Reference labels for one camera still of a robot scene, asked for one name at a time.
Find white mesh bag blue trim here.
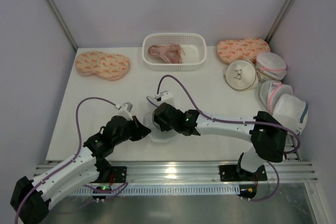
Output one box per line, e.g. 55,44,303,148
143,96,177,144

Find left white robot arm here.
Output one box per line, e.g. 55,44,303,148
10,115,151,223

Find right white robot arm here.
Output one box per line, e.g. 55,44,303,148
152,103,287,180

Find pink bra in basket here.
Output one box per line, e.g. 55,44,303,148
148,44,186,64

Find left peach patterned bra case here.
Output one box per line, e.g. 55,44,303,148
75,51,130,81

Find peach patterned bra case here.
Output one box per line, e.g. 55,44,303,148
216,38,270,64
75,51,130,81

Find cream laundry bag beige trim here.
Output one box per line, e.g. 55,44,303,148
224,60,259,91

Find right peach patterned bra case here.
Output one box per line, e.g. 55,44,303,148
216,38,270,64

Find white mesh bag pink trim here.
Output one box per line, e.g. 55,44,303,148
259,80,293,114

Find white mesh bag pink zipper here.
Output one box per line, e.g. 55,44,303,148
255,52,287,82

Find large white bag blue trim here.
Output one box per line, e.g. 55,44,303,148
272,94,308,135

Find white plastic basket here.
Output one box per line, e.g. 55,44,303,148
142,33,207,71

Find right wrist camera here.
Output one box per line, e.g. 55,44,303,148
154,91,175,108

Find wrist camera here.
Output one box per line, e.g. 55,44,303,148
114,102,133,121
154,91,175,108

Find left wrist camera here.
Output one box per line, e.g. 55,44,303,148
114,102,133,121

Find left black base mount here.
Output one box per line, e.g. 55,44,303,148
93,159,127,184

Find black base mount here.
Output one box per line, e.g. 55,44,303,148
93,159,127,184
218,165,268,182

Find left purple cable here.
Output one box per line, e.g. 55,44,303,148
14,97,129,224

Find aluminium mounting rail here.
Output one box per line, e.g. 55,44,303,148
111,160,318,184

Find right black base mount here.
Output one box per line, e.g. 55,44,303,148
218,165,268,182

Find white slotted cable duct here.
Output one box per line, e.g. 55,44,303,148
70,184,240,197

